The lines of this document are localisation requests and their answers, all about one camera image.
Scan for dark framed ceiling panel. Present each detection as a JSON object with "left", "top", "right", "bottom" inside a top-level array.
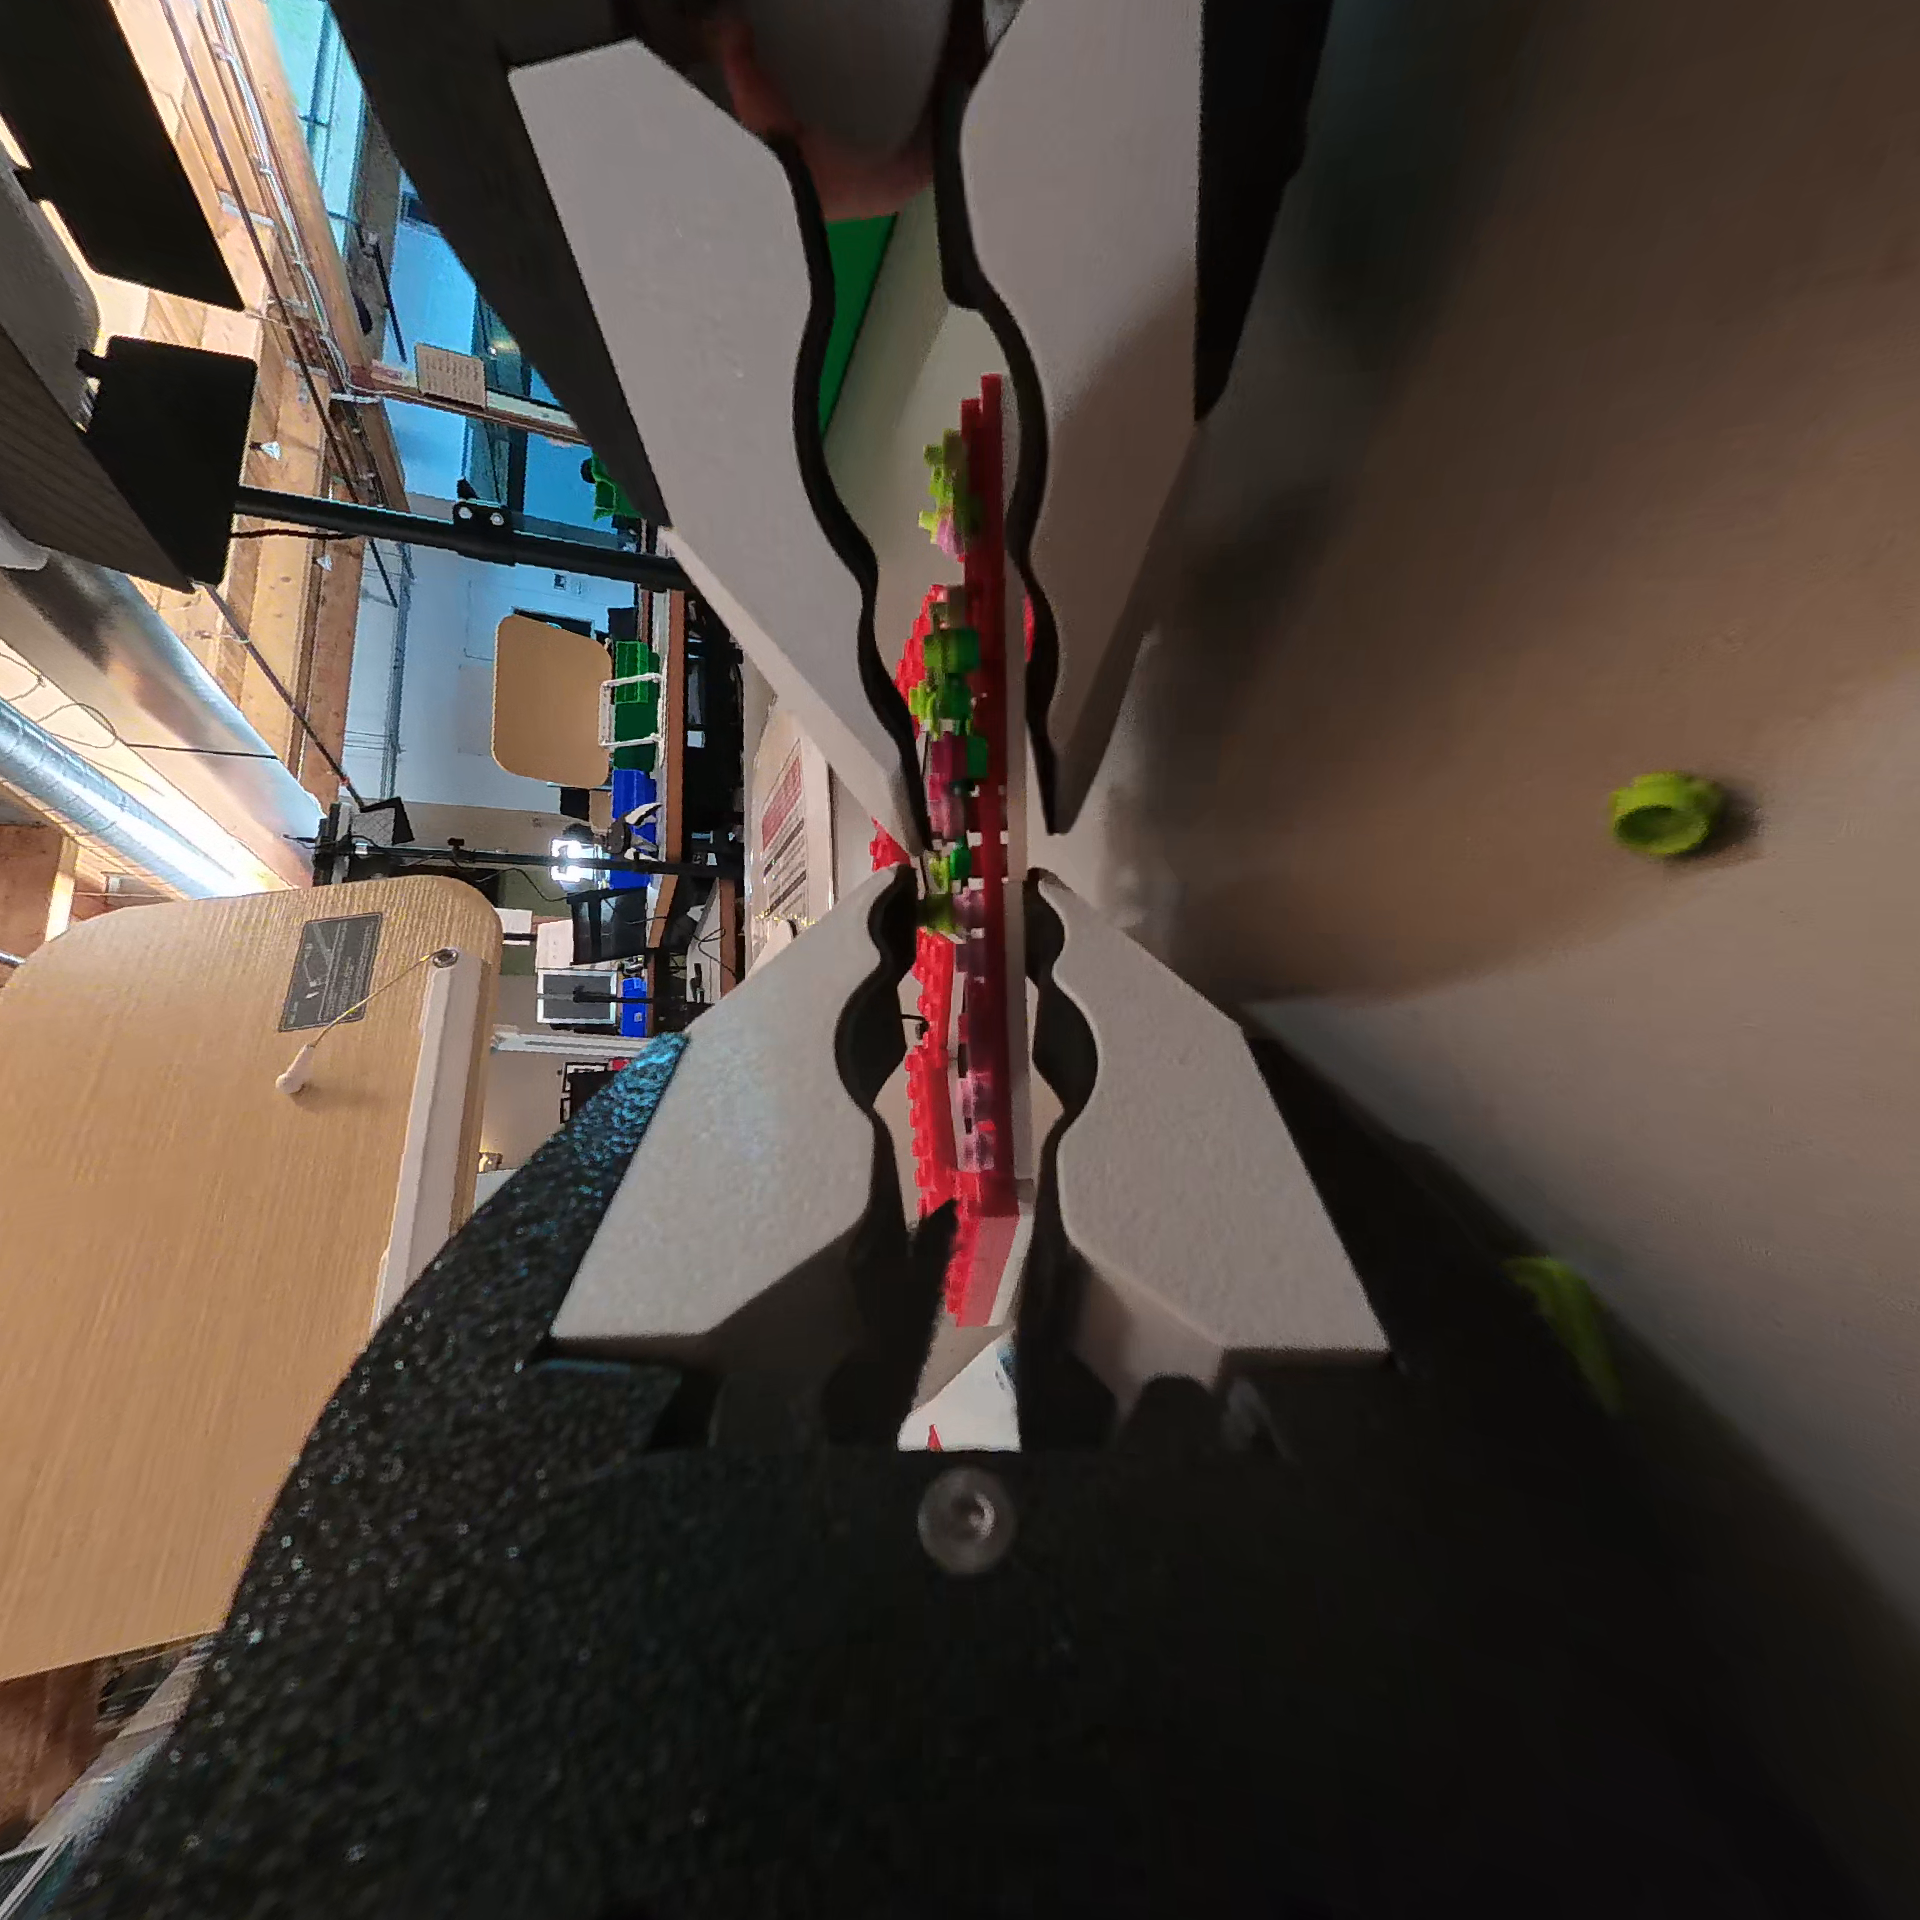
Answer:
[{"left": 0, "top": 151, "right": 197, "bottom": 593}]

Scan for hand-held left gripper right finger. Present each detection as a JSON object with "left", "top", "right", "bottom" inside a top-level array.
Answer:
[{"left": 1019, "top": 873, "right": 1390, "bottom": 1449}]

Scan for lime stacked lego studs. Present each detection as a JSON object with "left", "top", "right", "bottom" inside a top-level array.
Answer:
[{"left": 1505, "top": 1252, "right": 1625, "bottom": 1413}]

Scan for green plastic bin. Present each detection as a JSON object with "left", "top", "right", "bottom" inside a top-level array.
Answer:
[{"left": 809, "top": 210, "right": 903, "bottom": 444}]

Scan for black tripod stand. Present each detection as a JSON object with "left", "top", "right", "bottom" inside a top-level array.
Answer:
[{"left": 305, "top": 796, "right": 745, "bottom": 902}]

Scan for person's right hand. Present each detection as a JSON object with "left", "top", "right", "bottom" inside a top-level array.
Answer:
[{"left": 718, "top": 46, "right": 944, "bottom": 223}]

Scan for small black square panel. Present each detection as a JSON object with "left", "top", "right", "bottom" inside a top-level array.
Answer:
[{"left": 75, "top": 335, "right": 261, "bottom": 586}]

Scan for white sheet with red print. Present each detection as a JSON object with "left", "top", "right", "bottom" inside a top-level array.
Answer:
[{"left": 745, "top": 704, "right": 836, "bottom": 961}]

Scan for green shelf crate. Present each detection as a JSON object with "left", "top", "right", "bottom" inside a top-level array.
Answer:
[{"left": 599, "top": 637, "right": 664, "bottom": 749}]

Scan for light wood board with label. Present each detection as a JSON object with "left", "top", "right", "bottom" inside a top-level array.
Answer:
[{"left": 0, "top": 873, "right": 505, "bottom": 1681}]

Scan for small light wood board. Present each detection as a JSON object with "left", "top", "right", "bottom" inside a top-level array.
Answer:
[{"left": 491, "top": 612, "right": 616, "bottom": 789}]

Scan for silver ventilation duct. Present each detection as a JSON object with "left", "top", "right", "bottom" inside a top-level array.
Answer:
[{"left": 0, "top": 561, "right": 325, "bottom": 902}]

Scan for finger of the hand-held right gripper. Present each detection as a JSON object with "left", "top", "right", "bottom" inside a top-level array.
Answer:
[
  {"left": 933, "top": 0, "right": 1206, "bottom": 839},
  {"left": 508, "top": 37, "right": 933, "bottom": 848}
]

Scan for lego instruction booklet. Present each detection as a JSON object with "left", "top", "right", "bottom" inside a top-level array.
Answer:
[{"left": 900, "top": 1327, "right": 1029, "bottom": 1454}]

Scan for cord with white toggle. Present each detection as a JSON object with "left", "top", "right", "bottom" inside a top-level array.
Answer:
[{"left": 277, "top": 948, "right": 452, "bottom": 1097}]

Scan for black metal pole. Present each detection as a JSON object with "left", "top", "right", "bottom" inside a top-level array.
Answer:
[{"left": 231, "top": 482, "right": 693, "bottom": 593}]

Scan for red lego heart frame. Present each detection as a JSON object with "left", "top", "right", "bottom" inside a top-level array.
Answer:
[{"left": 867, "top": 373, "right": 1039, "bottom": 1338}]

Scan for small lime lego stud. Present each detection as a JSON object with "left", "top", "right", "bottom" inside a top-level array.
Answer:
[{"left": 1606, "top": 768, "right": 1723, "bottom": 862}]

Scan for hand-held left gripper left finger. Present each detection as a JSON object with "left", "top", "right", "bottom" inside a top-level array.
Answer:
[{"left": 549, "top": 865, "right": 963, "bottom": 1449}]

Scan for white mounting bar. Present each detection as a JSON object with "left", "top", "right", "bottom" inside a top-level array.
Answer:
[{"left": 372, "top": 944, "right": 493, "bottom": 1327}]

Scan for large black panel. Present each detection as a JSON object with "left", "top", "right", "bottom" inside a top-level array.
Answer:
[{"left": 0, "top": 0, "right": 249, "bottom": 313}]

